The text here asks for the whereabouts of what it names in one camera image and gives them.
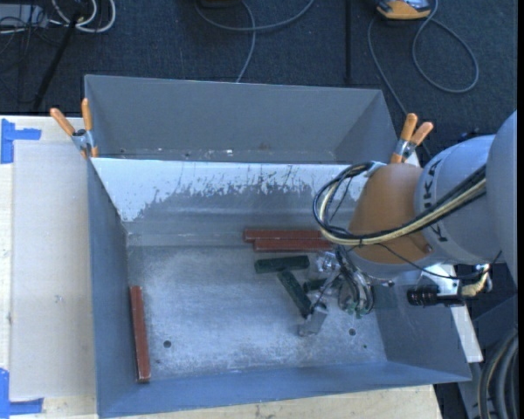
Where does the black cylinder on white bracket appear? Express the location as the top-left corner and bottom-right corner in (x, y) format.
(406, 263), (493, 308)

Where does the dark green flat block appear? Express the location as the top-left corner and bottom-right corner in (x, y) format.
(276, 270), (314, 319)
(253, 255), (311, 275)

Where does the red-brown flat block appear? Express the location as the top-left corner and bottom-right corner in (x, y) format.
(128, 285), (152, 384)
(252, 237), (335, 253)
(243, 228), (328, 244)

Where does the grey metal bin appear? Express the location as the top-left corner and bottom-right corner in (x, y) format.
(83, 74), (472, 419)

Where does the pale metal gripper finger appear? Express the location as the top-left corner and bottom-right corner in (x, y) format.
(312, 251), (338, 279)
(297, 292), (329, 338)

